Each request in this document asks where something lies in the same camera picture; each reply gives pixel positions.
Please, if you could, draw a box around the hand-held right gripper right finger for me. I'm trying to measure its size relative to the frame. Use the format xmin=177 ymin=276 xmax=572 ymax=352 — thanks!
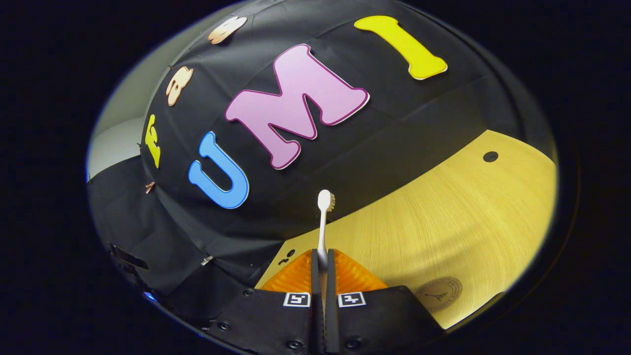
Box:
xmin=325 ymin=249 xmax=445 ymax=355

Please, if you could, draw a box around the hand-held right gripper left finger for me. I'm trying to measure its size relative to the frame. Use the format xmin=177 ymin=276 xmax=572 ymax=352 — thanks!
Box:
xmin=207 ymin=249 xmax=324 ymax=355

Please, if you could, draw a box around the white toothbrush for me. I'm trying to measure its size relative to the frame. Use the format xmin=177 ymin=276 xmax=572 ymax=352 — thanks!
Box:
xmin=316 ymin=189 xmax=337 ymax=296

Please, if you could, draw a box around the black backdrop cloth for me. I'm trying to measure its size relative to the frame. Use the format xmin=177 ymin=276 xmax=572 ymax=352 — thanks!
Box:
xmin=88 ymin=0 xmax=548 ymax=341

